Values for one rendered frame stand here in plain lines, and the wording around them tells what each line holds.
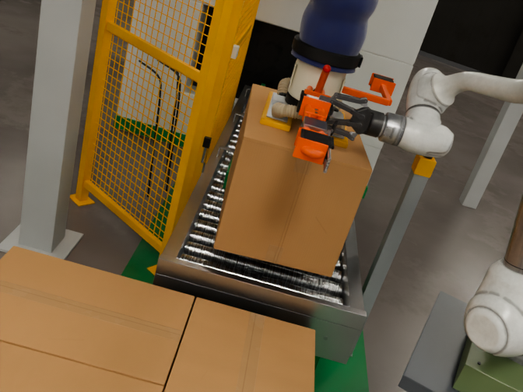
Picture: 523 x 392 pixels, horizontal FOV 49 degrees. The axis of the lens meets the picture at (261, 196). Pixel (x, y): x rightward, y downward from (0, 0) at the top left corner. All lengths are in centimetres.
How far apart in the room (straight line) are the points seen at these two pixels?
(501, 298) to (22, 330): 119
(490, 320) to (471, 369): 22
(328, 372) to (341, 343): 64
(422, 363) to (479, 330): 27
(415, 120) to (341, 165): 25
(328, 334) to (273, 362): 32
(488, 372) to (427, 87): 81
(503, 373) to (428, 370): 18
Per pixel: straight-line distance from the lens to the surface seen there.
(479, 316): 139
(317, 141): 136
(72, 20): 245
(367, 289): 256
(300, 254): 187
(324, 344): 201
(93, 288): 183
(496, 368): 160
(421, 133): 172
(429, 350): 168
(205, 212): 234
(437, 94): 178
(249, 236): 184
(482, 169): 489
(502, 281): 140
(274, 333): 183
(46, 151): 266
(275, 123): 184
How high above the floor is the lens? 166
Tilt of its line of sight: 25 degrees down
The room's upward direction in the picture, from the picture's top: 17 degrees clockwise
